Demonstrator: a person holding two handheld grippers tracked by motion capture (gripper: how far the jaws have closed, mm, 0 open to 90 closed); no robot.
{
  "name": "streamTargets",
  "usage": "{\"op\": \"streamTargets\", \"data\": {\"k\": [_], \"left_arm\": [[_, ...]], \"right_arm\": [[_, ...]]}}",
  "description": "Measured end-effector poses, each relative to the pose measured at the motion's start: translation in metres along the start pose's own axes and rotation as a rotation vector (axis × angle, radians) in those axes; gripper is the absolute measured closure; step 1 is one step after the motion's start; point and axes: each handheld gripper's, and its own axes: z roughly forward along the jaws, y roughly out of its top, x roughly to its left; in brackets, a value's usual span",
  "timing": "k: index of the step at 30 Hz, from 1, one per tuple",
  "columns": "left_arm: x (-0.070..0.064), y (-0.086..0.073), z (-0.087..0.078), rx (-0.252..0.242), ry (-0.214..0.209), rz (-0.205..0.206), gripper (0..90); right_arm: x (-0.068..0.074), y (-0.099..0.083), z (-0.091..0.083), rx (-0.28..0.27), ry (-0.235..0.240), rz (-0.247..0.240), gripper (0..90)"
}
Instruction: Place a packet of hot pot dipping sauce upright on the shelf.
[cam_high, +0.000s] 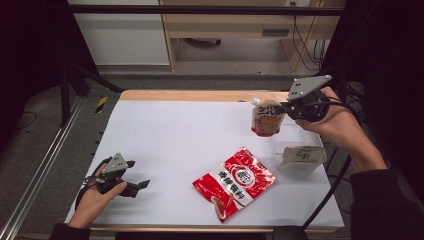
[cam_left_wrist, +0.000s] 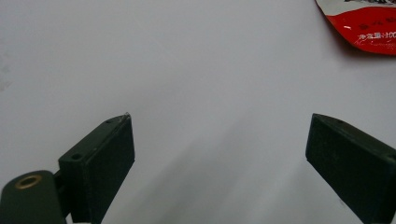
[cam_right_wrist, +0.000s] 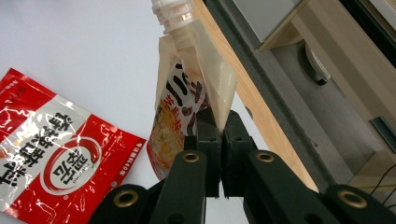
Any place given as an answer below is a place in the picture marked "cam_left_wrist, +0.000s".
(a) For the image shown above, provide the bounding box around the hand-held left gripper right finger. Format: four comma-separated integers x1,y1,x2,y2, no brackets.
304,113,396,224

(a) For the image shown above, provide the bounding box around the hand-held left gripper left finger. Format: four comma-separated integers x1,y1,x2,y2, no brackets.
57,112,136,224

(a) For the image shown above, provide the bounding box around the red and white snack packet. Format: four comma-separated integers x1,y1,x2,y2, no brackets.
314,0,396,57

